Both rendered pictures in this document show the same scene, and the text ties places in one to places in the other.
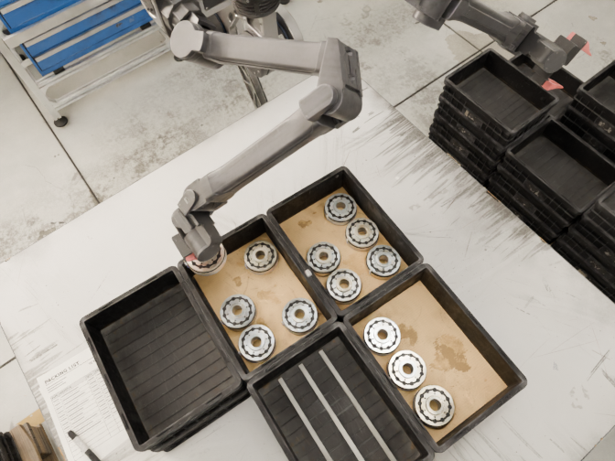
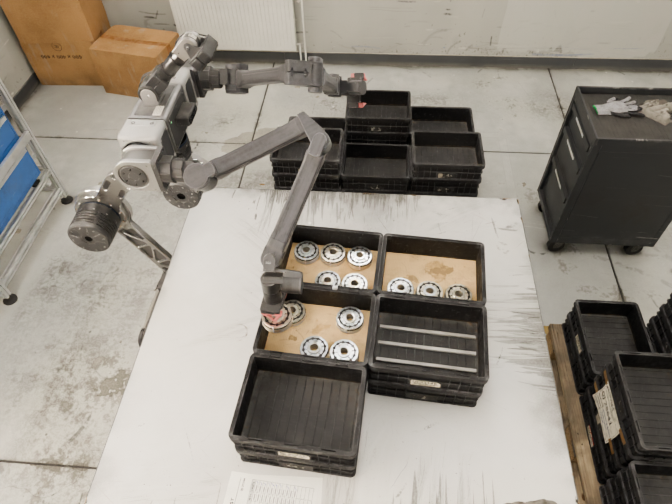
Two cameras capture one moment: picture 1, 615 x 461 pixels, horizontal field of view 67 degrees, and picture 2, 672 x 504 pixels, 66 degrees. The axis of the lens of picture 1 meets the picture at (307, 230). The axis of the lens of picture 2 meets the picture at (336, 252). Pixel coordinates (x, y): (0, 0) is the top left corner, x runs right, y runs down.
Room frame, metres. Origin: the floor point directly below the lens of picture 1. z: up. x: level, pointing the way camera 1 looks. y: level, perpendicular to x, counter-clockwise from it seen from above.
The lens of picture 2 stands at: (-0.25, 0.87, 2.51)
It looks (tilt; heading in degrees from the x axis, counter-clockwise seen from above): 51 degrees down; 310
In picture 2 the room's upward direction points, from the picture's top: 2 degrees counter-clockwise
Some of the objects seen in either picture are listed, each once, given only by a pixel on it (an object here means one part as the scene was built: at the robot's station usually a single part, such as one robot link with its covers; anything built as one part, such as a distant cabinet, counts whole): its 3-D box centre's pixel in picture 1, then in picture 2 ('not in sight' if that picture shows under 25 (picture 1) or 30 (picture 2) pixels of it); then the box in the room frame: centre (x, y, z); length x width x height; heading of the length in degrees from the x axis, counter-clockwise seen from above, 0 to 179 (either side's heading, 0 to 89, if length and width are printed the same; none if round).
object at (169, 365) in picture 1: (164, 355); (301, 408); (0.29, 0.42, 0.87); 0.40 x 0.30 x 0.11; 29
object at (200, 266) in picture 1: (205, 253); (276, 315); (0.51, 0.27, 1.05); 0.10 x 0.10 x 0.01
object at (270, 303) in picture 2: (193, 233); (272, 294); (0.51, 0.27, 1.17); 0.10 x 0.07 x 0.07; 119
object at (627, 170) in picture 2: not in sight; (612, 178); (-0.11, -1.81, 0.45); 0.60 x 0.45 x 0.90; 33
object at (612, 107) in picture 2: not in sight; (617, 105); (0.03, -1.81, 0.88); 0.25 x 0.19 x 0.03; 33
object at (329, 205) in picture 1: (340, 207); (306, 250); (0.72, -0.11, 0.86); 0.10 x 0.10 x 0.01
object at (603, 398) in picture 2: not in sight; (606, 411); (-0.57, -0.46, 0.41); 0.31 x 0.02 x 0.16; 123
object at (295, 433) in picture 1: (337, 420); (427, 343); (0.09, -0.04, 0.87); 0.40 x 0.30 x 0.11; 29
